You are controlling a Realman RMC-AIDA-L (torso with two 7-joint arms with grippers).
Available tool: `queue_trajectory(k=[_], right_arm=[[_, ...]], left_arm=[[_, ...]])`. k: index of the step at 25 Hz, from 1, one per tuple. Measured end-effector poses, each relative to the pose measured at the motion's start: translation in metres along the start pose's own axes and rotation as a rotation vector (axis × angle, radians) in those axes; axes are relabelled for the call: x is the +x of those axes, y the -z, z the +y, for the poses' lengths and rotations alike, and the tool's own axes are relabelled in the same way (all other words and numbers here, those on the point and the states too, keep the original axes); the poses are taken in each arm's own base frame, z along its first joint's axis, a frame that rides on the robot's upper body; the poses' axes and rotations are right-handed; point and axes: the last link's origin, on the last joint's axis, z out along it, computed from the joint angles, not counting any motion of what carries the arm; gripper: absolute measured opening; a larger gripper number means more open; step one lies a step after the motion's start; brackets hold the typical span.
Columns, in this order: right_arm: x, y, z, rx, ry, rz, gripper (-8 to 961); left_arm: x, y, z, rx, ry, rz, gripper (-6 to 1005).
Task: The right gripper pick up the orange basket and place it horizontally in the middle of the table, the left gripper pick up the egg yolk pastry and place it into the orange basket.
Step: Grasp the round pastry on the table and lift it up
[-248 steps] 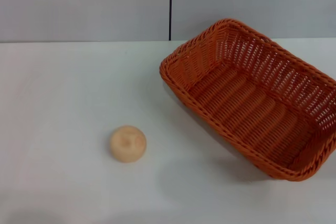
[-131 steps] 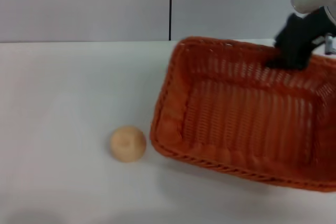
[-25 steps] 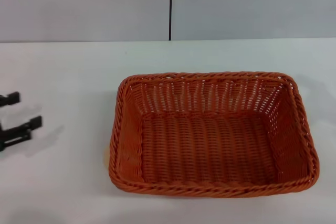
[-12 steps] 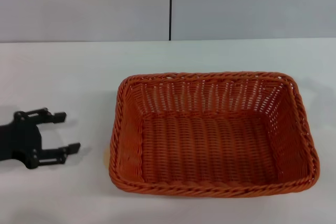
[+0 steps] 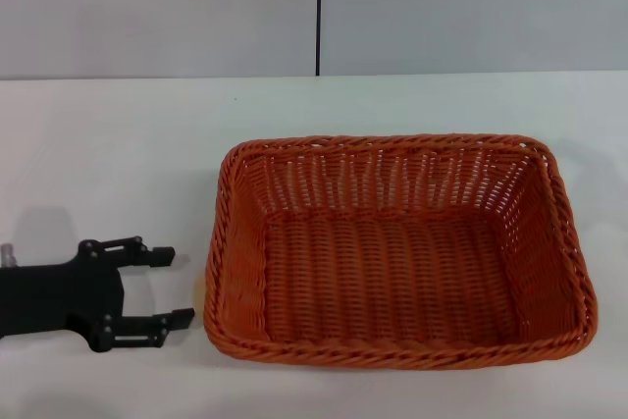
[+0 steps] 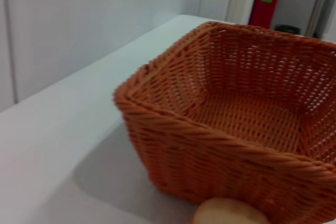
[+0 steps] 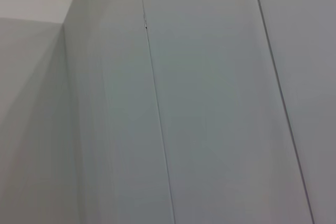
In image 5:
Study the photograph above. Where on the orange woven wicker basket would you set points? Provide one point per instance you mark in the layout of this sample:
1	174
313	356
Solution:
392	281

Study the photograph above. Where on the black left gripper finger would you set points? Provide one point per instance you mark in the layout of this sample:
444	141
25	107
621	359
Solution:
142	328
127	249

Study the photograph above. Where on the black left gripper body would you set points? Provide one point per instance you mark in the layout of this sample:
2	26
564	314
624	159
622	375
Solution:
54	296

